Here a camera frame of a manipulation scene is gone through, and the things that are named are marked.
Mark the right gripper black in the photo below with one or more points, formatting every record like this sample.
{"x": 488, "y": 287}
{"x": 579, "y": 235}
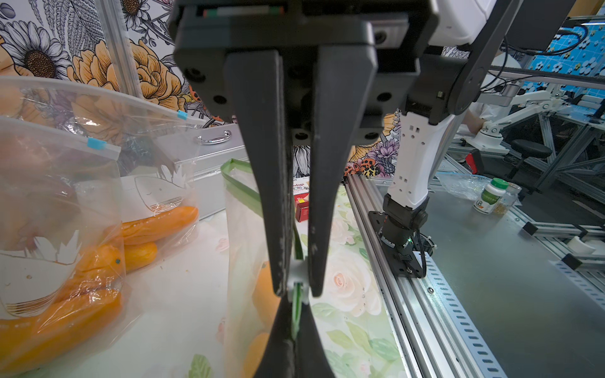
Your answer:
{"x": 328, "y": 70}

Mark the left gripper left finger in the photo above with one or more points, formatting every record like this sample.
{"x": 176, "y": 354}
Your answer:
{"x": 278, "y": 359}

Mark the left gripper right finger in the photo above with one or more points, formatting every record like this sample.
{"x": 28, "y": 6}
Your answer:
{"x": 311, "y": 360}

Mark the orange mango bottom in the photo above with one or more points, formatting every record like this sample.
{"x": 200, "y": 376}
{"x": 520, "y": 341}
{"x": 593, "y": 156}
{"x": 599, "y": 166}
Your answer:
{"x": 264, "y": 299}

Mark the clear zip-top bag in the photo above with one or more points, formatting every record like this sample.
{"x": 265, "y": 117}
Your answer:
{"x": 60, "y": 218}
{"x": 104, "y": 117}
{"x": 246, "y": 337}

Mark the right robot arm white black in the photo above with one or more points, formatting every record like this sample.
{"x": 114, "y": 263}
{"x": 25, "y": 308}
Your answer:
{"x": 453, "y": 67}

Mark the red small packet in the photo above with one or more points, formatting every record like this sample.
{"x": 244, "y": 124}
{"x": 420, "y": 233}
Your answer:
{"x": 301, "y": 191}

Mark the silver metal case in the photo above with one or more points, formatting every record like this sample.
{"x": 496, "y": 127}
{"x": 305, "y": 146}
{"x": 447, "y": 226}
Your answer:
{"x": 199, "y": 154}

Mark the white green pill bottle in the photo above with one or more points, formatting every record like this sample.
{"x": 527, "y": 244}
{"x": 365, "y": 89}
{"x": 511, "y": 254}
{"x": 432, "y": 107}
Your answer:
{"x": 490, "y": 196}

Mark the black round stool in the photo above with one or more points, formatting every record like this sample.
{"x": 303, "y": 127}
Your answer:
{"x": 527, "y": 149}

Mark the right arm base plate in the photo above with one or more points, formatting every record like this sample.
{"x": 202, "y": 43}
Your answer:
{"x": 405, "y": 250}

